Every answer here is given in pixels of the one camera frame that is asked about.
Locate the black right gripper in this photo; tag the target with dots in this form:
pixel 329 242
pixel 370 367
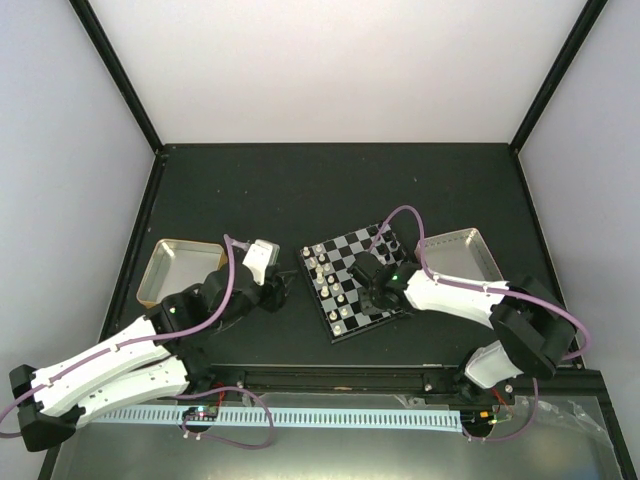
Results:
pixel 366 307

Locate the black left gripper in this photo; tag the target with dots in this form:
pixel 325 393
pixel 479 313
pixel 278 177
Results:
pixel 277 294

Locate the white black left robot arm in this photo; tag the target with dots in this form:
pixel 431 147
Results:
pixel 161 354

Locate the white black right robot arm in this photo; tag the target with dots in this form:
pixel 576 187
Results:
pixel 532 334

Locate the black grey chess board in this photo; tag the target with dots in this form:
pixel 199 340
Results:
pixel 337 295

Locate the black chess pieces group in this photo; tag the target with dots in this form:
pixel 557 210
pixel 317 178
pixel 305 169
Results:
pixel 385 245

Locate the left controller circuit board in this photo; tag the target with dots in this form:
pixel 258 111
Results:
pixel 200 413

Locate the controller circuit board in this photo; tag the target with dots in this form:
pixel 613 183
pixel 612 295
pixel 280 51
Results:
pixel 484 417
pixel 200 413

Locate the right controller circuit board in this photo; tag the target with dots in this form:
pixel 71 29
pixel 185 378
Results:
pixel 484 417

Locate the pink metal tray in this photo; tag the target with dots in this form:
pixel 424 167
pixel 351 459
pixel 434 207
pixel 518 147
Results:
pixel 462 253

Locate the gold rimmed metal tin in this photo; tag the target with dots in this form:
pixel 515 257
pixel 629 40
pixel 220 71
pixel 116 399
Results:
pixel 175 265

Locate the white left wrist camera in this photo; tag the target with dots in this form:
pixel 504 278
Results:
pixel 259 257

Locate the white slotted cable duct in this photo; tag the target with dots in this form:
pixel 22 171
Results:
pixel 331 418

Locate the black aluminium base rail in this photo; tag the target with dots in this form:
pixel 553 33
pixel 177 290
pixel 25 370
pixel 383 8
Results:
pixel 441 384

